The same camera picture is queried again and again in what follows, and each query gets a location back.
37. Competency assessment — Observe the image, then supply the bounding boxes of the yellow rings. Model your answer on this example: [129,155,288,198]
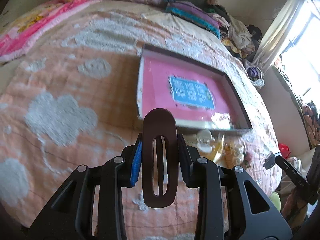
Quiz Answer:
[207,133,227,164]

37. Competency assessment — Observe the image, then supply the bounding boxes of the dark brown oval hair clip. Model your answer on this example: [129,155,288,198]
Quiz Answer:
[142,108,178,208]

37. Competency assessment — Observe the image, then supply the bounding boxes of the red plastic bag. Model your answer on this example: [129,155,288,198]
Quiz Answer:
[278,143,291,159]

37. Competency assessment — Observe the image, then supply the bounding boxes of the pink fuzzy hair clip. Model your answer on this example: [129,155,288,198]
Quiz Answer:
[243,152,254,168]

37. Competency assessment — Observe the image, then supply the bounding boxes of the white pearl hair claw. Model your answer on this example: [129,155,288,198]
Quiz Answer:
[224,143,245,168]

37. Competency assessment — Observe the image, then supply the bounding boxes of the cream flat hair claw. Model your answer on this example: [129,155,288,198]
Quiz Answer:
[192,130,215,154]

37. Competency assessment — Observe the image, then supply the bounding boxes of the shallow cardboard box tray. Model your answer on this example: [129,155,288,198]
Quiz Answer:
[136,44,253,134]

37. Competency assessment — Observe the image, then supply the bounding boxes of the pink book with blue label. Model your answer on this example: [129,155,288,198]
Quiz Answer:
[137,55,234,129]

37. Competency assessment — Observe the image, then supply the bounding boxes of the orange white patterned bedspread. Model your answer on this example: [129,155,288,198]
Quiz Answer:
[1,0,281,226]

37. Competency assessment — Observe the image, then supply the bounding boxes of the cream window curtain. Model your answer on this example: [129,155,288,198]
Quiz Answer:
[253,0,306,74]

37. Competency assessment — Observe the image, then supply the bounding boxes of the pile of clothes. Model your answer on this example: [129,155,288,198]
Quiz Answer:
[204,0,265,89]

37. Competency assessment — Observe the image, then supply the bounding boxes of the purple teal striped pillow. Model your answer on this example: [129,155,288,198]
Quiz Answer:
[165,1,221,39]

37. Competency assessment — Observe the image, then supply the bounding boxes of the pink cartoon blanket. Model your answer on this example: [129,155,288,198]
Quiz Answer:
[1,0,101,63]

